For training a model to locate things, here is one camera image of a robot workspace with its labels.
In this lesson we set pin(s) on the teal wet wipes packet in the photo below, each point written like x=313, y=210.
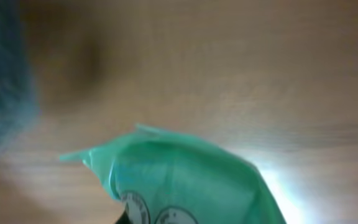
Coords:
x=162, y=177

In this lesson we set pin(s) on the grey plastic basket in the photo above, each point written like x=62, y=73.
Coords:
x=18, y=103

